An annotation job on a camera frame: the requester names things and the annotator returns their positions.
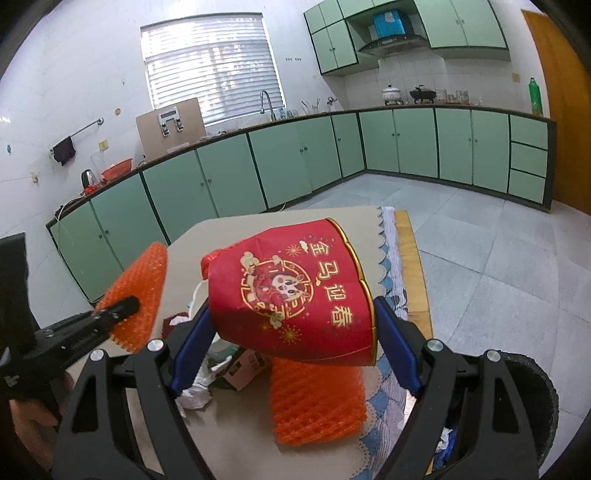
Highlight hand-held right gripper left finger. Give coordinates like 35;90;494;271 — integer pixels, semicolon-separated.
51;300;222;480

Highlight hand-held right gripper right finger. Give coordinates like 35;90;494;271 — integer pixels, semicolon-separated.
374;295;539;480

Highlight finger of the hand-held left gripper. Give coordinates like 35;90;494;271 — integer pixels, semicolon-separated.
91;295;140;325

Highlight dark red packet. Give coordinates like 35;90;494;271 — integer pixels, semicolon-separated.
161;313;191;340

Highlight orange foam net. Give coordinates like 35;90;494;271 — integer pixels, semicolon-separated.
269;355;368;446
95;242;169;354

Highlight paper trash pile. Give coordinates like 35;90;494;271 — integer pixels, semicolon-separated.
175;344;218;418

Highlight small brown cardboard box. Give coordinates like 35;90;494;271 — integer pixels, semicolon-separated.
217;348;273;392

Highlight black trash bin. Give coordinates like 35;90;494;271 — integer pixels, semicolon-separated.
431;351;560;480

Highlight person's left hand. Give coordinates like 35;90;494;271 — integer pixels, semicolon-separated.
9;397;61;463

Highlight wooden table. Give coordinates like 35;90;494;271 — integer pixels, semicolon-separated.
393;209;435;476

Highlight red basin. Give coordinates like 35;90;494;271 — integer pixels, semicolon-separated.
100;158;134;182

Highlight dark cloth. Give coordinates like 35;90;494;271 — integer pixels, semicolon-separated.
52;136;77;167

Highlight large printed cardboard box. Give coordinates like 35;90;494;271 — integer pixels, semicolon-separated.
135;97;207;158

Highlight green base cabinets with countertop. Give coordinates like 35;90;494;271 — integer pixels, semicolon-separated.
45;105;557;303

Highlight window with white blinds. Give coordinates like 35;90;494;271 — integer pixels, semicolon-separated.
140;19;284;126

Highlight green bottle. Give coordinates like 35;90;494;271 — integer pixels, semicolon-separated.
527;78;544;116

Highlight wooden door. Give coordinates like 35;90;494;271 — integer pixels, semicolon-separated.
522;10;591;213

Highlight steel range hood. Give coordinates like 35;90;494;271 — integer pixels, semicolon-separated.
359;33;428;58

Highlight blue box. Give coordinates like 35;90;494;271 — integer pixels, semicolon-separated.
373;12;407;40

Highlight steel towel rail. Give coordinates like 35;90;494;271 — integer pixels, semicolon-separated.
50;117;105;154

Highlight green wall cabinets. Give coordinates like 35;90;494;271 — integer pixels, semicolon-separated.
303;0;512;77

